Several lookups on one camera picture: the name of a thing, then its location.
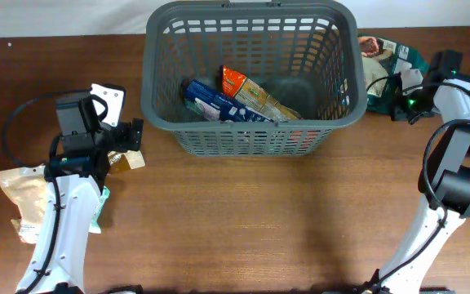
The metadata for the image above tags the brown white snack bag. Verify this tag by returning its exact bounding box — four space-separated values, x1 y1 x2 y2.
108 150 145 174

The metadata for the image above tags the green Nescafe coffee bag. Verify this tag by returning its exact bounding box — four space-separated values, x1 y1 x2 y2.
357 34 428 115

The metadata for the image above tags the blue tissue pack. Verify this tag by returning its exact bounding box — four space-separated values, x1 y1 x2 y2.
180 79 271 123

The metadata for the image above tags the teal small packet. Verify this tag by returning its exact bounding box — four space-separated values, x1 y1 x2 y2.
89 186 110 234

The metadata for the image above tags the orange spaghetti packet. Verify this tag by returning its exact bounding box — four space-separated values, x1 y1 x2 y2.
221 65 302 122

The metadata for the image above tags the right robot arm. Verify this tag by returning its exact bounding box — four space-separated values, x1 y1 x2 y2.
360 50 470 293

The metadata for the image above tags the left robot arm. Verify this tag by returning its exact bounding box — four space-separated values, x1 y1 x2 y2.
16 89 144 293

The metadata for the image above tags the tan kraft paper pouch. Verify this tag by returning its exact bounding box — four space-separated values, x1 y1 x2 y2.
0 165 47 244

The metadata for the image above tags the grey plastic basket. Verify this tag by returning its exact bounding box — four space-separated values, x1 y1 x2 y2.
140 1 367 156

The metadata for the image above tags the right black cable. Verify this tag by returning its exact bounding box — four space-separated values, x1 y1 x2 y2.
365 75 470 294

